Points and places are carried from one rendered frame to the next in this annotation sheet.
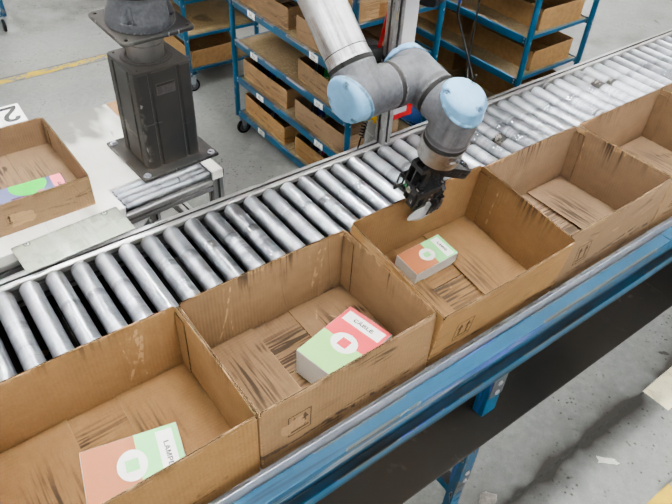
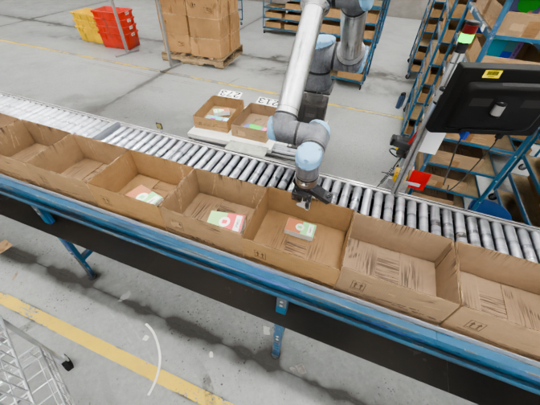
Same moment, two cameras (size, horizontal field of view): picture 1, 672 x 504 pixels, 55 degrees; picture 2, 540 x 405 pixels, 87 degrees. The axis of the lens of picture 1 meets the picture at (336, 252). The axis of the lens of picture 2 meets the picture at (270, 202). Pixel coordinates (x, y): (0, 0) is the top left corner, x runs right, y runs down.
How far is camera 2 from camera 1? 1.00 m
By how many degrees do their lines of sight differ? 41
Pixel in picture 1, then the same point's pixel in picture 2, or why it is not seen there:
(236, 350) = (211, 200)
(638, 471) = not seen: outside the picture
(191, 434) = not seen: hidden behind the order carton
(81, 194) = (261, 137)
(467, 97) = (306, 153)
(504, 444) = (335, 364)
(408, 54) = (313, 124)
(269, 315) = (232, 200)
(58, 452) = (149, 185)
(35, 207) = (245, 132)
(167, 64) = (313, 105)
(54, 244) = (239, 146)
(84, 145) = not seen: hidden behind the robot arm
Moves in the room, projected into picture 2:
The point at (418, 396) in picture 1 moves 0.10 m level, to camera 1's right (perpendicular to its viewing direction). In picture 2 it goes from (221, 259) to (231, 278)
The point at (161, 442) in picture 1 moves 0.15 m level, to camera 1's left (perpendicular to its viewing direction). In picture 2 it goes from (153, 198) to (145, 180)
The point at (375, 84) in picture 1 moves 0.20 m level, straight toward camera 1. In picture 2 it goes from (280, 126) to (229, 138)
